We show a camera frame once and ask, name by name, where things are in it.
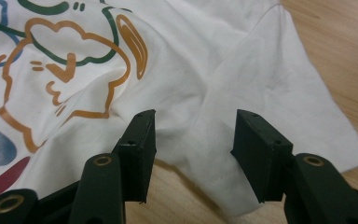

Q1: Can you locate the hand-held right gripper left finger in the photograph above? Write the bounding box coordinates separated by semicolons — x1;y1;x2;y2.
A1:
112;108;158;203

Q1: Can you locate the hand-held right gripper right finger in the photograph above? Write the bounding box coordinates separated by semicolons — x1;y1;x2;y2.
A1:
230;108;295;204

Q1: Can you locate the white printed t-shirt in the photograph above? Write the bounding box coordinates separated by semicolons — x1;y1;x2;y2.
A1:
0;0;358;217

